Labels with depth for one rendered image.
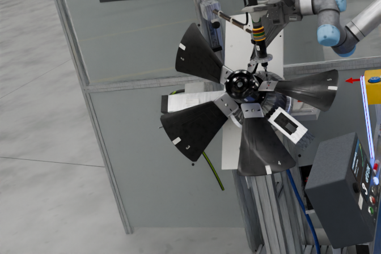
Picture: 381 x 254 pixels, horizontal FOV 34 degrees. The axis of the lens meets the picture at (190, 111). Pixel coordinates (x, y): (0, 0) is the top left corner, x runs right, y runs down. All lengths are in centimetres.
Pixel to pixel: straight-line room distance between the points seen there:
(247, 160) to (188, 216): 149
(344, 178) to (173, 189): 220
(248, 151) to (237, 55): 57
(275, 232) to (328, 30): 105
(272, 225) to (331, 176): 125
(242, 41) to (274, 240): 89
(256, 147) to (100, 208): 223
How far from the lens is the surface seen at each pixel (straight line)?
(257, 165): 233
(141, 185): 377
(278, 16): 230
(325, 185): 160
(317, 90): 236
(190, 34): 257
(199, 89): 268
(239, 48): 277
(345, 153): 170
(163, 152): 359
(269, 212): 281
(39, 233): 438
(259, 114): 243
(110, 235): 408
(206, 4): 291
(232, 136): 266
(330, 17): 221
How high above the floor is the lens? 204
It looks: 21 degrees down
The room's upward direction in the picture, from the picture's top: 14 degrees counter-clockwise
